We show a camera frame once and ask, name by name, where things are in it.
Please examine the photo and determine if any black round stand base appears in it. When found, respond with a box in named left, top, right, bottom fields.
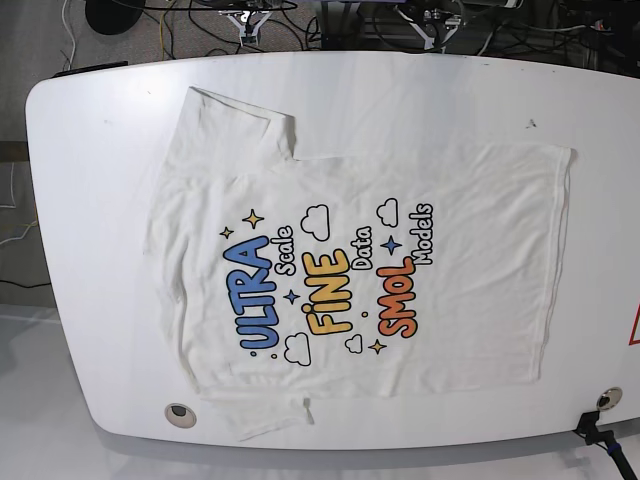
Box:
left=85, top=0, right=146, bottom=36

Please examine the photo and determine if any right table cable grommet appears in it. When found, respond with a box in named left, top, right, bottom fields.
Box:
left=596, top=387, right=623, bottom=411

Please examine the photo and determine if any white printed T-shirt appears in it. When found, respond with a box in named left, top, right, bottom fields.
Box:
left=144, top=88, right=574, bottom=440

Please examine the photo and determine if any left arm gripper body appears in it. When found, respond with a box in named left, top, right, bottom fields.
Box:
left=408, top=9, right=463, bottom=53

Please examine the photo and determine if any red white warning sticker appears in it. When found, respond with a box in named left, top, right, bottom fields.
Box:
left=628, top=305, right=640, bottom=346

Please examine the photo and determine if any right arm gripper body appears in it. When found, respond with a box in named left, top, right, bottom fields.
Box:
left=225, top=10, right=272, bottom=45

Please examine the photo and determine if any left table cable grommet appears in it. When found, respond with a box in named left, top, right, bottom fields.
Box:
left=164, top=403, right=197, bottom=429

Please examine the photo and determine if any black clamp with cable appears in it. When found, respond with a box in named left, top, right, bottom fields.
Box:
left=574, top=411, right=638, bottom=480

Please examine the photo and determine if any table cable grommet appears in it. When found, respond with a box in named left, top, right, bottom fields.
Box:
left=596, top=387, right=623, bottom=411
left=164, top=403, right=197, bottom=429

